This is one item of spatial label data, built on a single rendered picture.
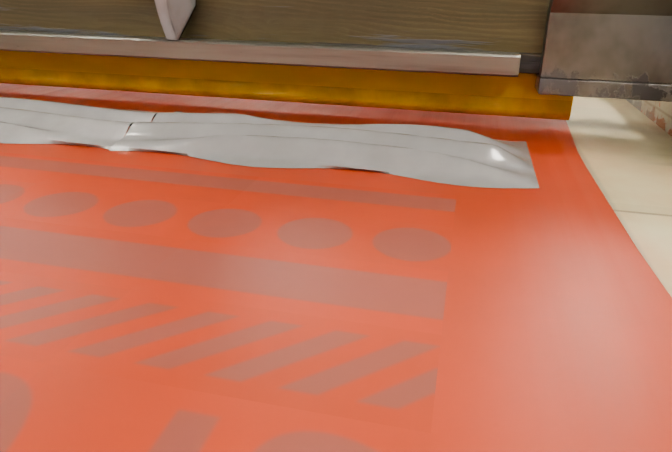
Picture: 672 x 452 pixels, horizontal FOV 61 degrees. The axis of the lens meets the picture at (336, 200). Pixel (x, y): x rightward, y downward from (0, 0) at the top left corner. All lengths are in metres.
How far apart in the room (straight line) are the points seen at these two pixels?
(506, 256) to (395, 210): 0.04
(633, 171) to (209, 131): 0.18
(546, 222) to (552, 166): 0.07
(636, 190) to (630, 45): 0.08
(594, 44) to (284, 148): 0.15
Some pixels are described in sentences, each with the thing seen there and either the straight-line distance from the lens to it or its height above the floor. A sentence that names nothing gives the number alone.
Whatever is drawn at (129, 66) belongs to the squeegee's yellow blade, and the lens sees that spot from 0.38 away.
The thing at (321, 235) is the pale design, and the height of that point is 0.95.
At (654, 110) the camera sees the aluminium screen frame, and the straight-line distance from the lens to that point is 0.38.
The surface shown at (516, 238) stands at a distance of 0.18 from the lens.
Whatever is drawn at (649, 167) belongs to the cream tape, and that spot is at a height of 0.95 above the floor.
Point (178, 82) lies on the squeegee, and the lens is 0.36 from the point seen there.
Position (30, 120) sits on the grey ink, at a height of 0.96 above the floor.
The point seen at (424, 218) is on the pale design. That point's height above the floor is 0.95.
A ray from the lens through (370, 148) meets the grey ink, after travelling 0.24.
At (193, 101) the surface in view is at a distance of 0.37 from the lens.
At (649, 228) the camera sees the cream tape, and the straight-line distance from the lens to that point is 0.21.
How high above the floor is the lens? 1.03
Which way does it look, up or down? 21 degrees down
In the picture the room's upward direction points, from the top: 1 degrees clockwise
